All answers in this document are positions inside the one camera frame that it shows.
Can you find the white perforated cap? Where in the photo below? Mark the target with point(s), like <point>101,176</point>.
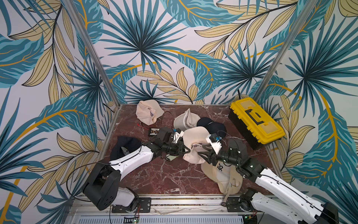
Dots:
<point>186,120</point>

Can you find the green black cap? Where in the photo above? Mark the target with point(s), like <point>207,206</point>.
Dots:
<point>170,157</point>

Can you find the navy black cap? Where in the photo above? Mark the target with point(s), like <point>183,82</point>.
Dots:
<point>124,146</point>

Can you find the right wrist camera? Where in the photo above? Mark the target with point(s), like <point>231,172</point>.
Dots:
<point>215,141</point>

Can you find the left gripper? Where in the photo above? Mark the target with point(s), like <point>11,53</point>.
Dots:
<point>179,150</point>

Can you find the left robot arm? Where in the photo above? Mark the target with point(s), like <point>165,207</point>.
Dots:
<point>102,187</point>

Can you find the black charger board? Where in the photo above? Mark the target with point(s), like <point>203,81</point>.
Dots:
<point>153,131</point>

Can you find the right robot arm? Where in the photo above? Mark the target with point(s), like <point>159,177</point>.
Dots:
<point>293,207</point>

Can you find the cream Colorado cap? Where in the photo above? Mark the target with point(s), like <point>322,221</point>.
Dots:
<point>194,139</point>

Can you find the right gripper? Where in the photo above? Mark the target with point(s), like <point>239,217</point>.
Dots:
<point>212,156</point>

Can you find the yellow black toolbox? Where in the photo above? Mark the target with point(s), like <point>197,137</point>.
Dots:
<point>254,124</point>

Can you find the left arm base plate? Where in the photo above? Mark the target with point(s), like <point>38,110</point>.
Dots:
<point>141,205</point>

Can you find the black cap at back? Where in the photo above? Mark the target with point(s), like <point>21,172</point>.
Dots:
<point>212,127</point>

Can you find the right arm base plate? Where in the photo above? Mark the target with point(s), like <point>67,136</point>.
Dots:
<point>237,204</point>

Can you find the tan khaki cap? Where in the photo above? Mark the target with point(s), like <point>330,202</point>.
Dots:
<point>227,178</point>

